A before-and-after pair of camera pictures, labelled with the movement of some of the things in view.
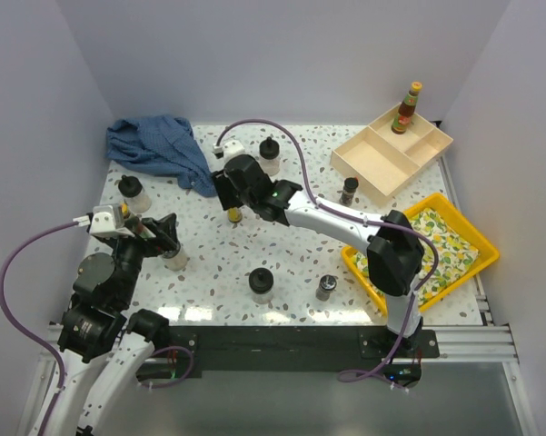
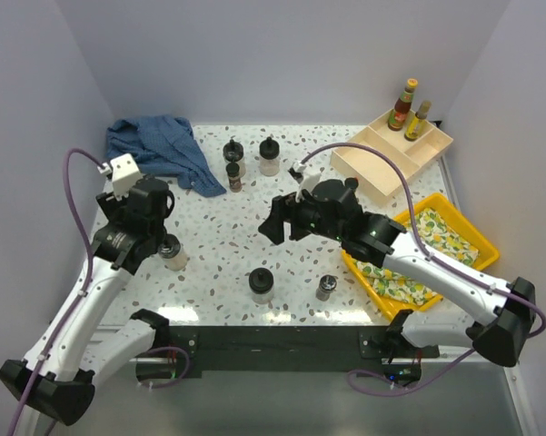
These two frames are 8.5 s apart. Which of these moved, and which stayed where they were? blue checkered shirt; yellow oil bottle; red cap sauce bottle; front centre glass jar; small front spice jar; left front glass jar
Moved: yellow oil bottle; red cap sauce bottle
Stayed: left front glass jar; front centre glass jar; small front spice jar; blue checkered shirt
